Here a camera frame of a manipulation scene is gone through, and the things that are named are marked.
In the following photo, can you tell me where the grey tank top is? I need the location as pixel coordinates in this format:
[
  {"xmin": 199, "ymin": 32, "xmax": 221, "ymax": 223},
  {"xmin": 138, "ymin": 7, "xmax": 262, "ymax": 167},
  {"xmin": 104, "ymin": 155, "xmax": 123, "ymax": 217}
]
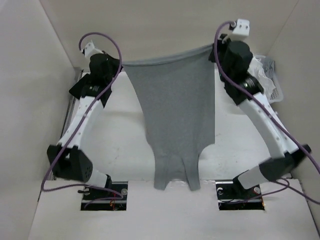
[{"xmin": 123, "ymin": 45, "xmax": 215, "ymax": 191}]

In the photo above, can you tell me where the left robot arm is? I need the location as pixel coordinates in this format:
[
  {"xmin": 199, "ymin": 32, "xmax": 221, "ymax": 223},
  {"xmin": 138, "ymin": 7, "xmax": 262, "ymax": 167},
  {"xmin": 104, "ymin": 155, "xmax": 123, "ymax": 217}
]
[{"xmin": 46, "ymin": 51, "xmax": 123, "ymax": 200}]

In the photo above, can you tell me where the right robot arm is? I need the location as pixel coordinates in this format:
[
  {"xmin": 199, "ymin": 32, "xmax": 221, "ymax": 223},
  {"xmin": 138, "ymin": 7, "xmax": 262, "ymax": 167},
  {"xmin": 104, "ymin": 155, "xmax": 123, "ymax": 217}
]
[{"xmin": 208, "ymin": 40, "xmax": 311, "ymax": 198}]

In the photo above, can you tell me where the white tank top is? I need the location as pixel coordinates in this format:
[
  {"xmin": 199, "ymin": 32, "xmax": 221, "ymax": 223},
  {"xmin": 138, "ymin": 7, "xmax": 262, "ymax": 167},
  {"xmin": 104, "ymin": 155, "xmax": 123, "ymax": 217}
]
[{"xmin": 247, "ymin": 56, "xmax": 276, "ymax": 99}]

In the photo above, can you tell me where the folded black tank top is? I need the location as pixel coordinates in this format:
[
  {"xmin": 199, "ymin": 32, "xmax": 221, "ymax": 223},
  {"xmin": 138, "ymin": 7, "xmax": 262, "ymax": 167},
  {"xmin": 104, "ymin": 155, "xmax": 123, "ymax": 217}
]
[{"xmin": 69, "ymin": 77, "xmax": 86, "ymax": 100}]

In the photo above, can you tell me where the grey garment in basket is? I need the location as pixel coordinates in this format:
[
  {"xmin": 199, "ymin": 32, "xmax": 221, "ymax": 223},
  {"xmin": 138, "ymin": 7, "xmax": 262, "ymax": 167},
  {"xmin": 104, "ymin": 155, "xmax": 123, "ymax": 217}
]
[{"xmin": 261, "ymin": 56, "xmax": 275, "ymax": 79}]

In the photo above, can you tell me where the white plastic laundry basket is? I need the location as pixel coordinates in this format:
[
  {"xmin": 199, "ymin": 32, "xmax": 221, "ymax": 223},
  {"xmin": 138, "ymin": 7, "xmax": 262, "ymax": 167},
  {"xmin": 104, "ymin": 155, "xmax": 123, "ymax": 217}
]
[{"xmin": 255, "ymin": 55, "xmax": 284, "ymax": 103}]

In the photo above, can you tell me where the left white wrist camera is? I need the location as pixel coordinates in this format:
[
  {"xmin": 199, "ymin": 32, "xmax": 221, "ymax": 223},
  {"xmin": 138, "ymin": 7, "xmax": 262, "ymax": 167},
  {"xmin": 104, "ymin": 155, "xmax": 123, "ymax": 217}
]
[{"xmin": 81, "ymin": 41, "xmax": 103, "ymax": 60}]

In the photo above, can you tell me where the metal table edge rail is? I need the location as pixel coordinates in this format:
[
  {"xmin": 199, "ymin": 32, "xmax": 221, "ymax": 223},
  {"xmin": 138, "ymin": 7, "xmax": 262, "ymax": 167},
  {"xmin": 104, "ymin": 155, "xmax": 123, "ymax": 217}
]
[{"xmin": 49, "ymin": 66, "xmax": 84, "ymax": 181}]

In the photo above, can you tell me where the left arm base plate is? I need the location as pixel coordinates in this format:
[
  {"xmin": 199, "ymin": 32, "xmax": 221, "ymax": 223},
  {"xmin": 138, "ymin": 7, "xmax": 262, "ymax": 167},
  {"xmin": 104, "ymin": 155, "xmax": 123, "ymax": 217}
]
[{"xmin": 77, "ymin": 182, "xmax": 129, "ymax": 212}]

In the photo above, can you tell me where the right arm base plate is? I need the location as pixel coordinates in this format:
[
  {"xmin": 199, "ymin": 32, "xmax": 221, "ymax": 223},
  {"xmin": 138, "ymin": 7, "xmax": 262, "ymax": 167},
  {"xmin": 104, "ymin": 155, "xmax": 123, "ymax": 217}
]
[{"xmin": 215, "ymin": 181, "xmax": 265, "ymax": 211}]

